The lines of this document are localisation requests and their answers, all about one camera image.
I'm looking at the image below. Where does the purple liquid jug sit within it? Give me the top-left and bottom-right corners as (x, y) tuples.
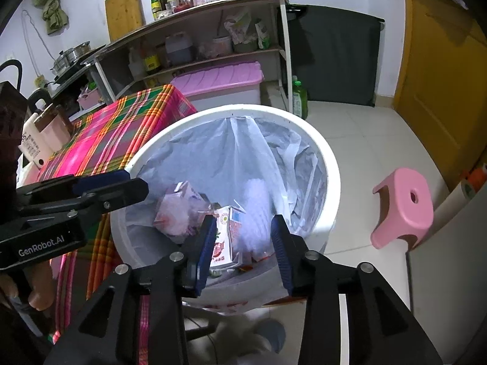
(165, 32), (194, 65)

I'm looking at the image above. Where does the pink cup with brown lid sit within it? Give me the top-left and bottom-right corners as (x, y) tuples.
(33, 103), (73, 149)

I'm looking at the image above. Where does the pink lid storage box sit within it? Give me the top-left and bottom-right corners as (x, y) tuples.
(169, 61), (265, 107)

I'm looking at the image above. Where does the white drink carton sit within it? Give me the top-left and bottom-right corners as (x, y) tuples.
(209, 204), (246, 269)

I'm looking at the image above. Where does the white round trash bin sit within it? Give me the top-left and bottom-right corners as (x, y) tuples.
(110, 103), (342, 314)

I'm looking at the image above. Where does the bundle of plastic bags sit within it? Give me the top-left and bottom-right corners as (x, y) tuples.
(224, 9), (272, 52)

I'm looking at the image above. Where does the green plastic bottle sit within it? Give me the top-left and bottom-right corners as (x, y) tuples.
(292, 76), (308, 119)

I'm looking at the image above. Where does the white tissue pack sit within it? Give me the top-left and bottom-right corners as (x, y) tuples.
(16, 160), (40, 189)

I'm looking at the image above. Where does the black electric cooker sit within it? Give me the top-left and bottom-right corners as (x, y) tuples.
(30, 88), (52, 111)

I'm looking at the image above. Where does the clear plastic bin liner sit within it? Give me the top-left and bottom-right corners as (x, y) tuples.
(127, 116), (328, 274)

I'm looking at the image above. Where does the orange cap bottle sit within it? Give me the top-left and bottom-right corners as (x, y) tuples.
(462, 165), (487, 200)

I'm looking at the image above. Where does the white lotion bottle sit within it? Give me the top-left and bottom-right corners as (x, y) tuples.
(21, 112), (54, 170)

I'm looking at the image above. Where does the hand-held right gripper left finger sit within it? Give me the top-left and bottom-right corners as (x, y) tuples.
(44, 215), (218, 365)

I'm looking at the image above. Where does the person's left hand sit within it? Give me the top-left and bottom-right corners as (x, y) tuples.
(0, 260), (54, 312)

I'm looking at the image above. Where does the pink basket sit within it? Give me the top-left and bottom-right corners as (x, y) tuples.
(77, 85), (106, 110)

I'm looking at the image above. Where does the yellow label oil bottle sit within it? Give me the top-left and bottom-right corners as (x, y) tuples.
(144, 47), (161, 76)

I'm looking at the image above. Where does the white shelf counter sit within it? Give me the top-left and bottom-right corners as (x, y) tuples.
(80, 0), (307, 113)

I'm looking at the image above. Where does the black folding cot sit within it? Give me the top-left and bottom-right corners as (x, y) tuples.
(283, 4), (385, 108)

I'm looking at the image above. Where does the yellow wooden door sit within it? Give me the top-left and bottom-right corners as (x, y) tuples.
(392, 0), (487, 191)

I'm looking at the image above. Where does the steel pot with lid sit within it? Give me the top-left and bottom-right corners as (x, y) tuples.
(70, 41), (92, 59)

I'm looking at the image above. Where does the white appliance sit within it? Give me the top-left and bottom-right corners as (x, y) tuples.
(405, 198), (487, 365)

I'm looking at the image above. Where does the wooden cutting board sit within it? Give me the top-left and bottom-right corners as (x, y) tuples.
(104, 0), (143, 42)

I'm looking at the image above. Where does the pink green plaid tablecloth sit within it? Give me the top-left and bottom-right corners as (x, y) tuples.
(36, 85), (198, 345)

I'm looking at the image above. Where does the pink shelf container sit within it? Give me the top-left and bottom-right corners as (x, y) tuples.
(198, 36), (233, 59)

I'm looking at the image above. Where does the pink plastic stool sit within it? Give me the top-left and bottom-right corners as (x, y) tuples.
(371, 167), (434, 251)

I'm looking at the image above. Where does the green hanging cloth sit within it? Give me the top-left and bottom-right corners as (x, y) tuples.
(30, 0), (70, 36)

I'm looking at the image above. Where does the white wall cable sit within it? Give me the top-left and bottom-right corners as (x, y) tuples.
(21, 9), (48, 78)

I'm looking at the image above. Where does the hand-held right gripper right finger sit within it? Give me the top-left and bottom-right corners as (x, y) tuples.
(270, 214), (444, 365)

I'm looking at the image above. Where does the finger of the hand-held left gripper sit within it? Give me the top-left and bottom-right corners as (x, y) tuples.
(15, 170), (131, 208)
(15, 178), (149, 229)

